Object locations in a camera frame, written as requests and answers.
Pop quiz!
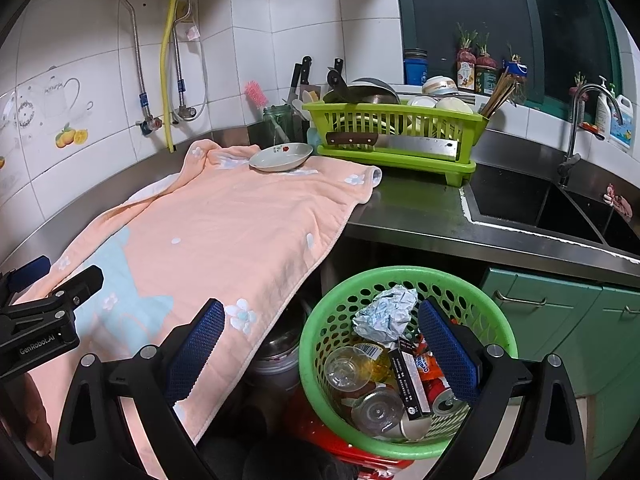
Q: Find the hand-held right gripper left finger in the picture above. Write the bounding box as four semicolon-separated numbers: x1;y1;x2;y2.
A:
54;298;226;480

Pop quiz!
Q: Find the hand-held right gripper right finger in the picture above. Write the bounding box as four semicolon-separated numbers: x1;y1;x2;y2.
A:
417;297;587;480

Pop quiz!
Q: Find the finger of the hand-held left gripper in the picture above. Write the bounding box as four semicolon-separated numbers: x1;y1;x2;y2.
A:
50;266;104;318
0;255;52;301

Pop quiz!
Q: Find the red soda can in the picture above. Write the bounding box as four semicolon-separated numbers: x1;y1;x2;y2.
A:
425;377;461;416

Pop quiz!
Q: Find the black cardboard box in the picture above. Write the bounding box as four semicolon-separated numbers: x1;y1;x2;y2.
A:
387;347;432;421

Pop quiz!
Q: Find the white blue paper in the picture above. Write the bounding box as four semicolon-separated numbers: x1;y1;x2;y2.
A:
352;284;420;351

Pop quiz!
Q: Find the silver blue drink can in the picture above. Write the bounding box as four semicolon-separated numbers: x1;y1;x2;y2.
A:
400;412;433;443

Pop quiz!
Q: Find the clear plastic lid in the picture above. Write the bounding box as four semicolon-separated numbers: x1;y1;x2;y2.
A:
324;345;373;392

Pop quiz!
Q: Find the green plastic basket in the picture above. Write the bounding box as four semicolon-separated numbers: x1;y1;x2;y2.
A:
299;266;518;461

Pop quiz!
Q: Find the person's left hand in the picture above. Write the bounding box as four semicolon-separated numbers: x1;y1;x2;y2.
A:
20;375;53;457

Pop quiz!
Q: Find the steel pot with lid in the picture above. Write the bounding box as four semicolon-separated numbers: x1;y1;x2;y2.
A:
247;305;307;393

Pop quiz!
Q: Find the green cabinet door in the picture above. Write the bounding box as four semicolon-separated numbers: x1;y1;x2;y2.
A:
575;285;640;480
482;267;603;396

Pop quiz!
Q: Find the peach flower print towel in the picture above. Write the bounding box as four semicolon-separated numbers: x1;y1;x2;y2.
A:
10;141;383;448

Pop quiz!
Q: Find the red plastic stool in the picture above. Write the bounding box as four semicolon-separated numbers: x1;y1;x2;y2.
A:
282;387;418;476

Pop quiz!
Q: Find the steel sink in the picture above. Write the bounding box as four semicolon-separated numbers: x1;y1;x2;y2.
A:
467;162;640;248

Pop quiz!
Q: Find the white ceramic plate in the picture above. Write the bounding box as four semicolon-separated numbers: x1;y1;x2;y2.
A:
248;142;312;173

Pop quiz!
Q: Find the green plastic dish rack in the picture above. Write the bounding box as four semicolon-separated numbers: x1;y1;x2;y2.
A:
302;100;490;188

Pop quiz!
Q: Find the pink dish scrubber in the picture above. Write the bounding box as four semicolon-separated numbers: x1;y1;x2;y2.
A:
602;184;633;218

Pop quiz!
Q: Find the steel faucet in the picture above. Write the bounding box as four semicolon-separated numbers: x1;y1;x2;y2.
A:
557;84;623;188

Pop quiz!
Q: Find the black knife holder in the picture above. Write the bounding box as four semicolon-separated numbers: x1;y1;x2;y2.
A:
247;105;312;148

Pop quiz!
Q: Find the pink bottle brush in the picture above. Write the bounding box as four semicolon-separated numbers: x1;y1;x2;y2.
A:
244;80;288;143

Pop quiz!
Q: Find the bundle of wooden chopsticks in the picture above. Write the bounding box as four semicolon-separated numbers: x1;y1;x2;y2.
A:
479;67;516;118

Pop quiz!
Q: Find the patterned ceramic bowl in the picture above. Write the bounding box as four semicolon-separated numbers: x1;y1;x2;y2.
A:
421;76;458;96

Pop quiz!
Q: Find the black wok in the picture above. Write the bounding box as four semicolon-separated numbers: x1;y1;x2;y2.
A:
322;77;401;107

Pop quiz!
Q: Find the green label jar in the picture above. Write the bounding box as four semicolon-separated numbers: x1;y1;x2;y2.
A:
475;65;498;96

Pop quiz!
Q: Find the white jug blue label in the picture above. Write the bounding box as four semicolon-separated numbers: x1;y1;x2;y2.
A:
609;94;633;153

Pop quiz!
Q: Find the blue plastic container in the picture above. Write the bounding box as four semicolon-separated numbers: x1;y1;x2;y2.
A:
403;49;429;86

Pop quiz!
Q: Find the white pump bottle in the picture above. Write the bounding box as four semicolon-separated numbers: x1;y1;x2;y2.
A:
595;76;617;138

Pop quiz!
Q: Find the green framed window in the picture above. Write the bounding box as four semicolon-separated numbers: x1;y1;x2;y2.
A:
392;0;621;106

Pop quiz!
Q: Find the braided metal hose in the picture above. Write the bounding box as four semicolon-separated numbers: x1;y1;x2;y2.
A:
172;35;188;111
118;0;151;121

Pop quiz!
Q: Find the wooden handled cleaver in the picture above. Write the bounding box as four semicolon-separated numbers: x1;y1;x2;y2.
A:
325;131;459;162

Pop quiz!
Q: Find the yellow gas hose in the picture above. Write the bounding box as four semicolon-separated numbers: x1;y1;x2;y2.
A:
160;0;180;153

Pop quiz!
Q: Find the black handled kitchen knife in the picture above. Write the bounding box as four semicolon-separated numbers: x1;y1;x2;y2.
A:
326;57;347;93
290;56;313;101

